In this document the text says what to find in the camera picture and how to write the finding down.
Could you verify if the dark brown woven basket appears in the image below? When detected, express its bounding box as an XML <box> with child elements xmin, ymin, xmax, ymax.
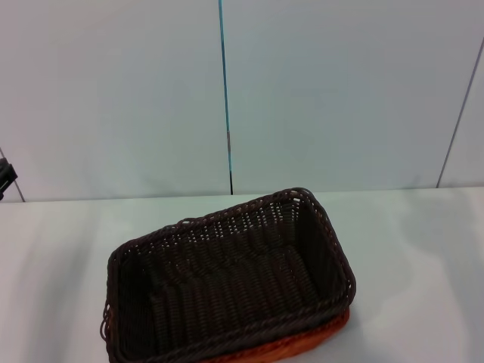
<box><xmin>98</xmin><ymin>186</ymin><xmax>358</xmax><ymax>363</ymax></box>

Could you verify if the orange woven plastic basket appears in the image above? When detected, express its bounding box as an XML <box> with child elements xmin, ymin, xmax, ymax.
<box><xmin>104</xmin><ymin>306</ymin><xmax>353</xmax><ymax>363</ymax></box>

